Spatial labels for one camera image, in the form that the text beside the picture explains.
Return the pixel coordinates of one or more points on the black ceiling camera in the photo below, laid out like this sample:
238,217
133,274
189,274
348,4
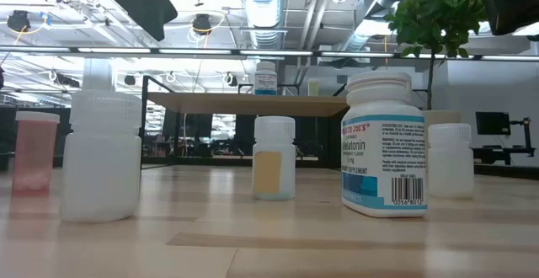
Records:
19,20
202,23

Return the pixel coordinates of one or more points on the translucent plastic bottle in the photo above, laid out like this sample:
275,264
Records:
101,164
450,164

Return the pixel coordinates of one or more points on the black computer monitor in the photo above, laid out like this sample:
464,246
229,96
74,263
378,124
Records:
492,123

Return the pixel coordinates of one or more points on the overhead light strip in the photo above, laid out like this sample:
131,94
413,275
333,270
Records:
193,51

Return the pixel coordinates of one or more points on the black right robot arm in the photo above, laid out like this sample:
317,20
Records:
511,0

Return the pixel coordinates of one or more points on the green leafy plant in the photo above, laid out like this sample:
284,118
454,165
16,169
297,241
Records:
438,12

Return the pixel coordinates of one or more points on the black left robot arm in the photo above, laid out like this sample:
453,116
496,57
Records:
135,0

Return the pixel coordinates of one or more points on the black desk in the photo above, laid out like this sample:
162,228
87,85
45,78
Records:
497,153

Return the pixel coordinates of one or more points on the wooden shelf black metal frame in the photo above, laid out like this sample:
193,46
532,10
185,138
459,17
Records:
252,104

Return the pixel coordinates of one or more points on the white melatonin bottle blue label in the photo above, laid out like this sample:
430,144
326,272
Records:
383,156
265,80

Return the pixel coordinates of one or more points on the translucent bottle yellow label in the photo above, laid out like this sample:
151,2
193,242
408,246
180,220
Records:
273,164

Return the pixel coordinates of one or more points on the orange pill vial white cap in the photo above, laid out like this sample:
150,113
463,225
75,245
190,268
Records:
33,151

